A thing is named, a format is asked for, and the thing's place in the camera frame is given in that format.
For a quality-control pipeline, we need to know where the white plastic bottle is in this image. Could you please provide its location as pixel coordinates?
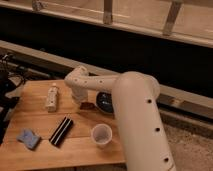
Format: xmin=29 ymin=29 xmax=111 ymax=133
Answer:
xmin=45 ymin=83 xmax=59 ymax=112

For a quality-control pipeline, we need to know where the wooden board table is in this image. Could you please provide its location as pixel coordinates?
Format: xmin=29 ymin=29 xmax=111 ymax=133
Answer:
xmin=0 ymin=80 xmax=124 ymax=171

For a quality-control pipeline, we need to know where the grey metal rail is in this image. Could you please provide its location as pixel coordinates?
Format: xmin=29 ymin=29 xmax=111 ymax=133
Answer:
xmin=0 ymin=40 xmax=213 ymax=119

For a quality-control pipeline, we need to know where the metal bracket left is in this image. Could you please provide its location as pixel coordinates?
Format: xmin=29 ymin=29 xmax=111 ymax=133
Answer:
xmin=32 ymin=0 xmax=43 ymax=11

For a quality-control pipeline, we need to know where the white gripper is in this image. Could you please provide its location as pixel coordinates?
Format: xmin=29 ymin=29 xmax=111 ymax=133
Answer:
xmin=72 ymin=87 xmax=88 ymax=109

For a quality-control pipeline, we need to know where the metal bracket middle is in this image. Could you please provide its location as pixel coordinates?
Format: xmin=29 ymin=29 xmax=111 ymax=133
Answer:
xmin=103 ymin=0 xmax=113 ymax=25

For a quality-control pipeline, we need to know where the black equipment at left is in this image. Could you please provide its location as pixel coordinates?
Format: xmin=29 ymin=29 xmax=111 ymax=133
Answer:
xmin=0 ymin=53 xmax=24 ymax=145

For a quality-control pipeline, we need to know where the black striped box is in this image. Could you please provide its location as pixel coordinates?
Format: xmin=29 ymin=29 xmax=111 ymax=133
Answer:
xmin=49 ymin=117 xmax=74 ymax=147

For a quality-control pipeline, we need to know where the dark red pepper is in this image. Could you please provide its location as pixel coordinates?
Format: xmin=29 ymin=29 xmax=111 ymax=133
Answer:
xmin=81 ymin=102 xmax=95 ymax=110

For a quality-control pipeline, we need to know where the metal bracket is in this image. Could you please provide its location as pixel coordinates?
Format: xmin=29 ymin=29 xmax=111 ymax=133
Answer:
xmin=103 ymin=0 xmax=113 ymax=25
xmin=32 ymin=0 xmax=43 ymax=11
xmin=162 ymin=0 xmax=182 ymax=36

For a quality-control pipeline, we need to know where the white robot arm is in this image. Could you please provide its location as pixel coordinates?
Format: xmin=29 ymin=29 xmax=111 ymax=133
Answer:
xmin=64 ymin=66 xmax=177 ymax=171

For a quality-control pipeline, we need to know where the metal bracket right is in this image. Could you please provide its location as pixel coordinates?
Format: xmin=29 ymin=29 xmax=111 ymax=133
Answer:
xmin=162 ymin=0 xmax=182 ymax=36

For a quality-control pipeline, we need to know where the dark ceramic bowl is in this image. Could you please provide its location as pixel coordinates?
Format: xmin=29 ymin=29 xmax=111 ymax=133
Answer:
xmin=96 ymin=92 xmax=114 ymax=114

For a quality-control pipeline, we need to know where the blue cloth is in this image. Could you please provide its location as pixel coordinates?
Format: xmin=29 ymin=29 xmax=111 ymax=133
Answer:
xmin=16 ymin=129 xmax=41 ymax=150

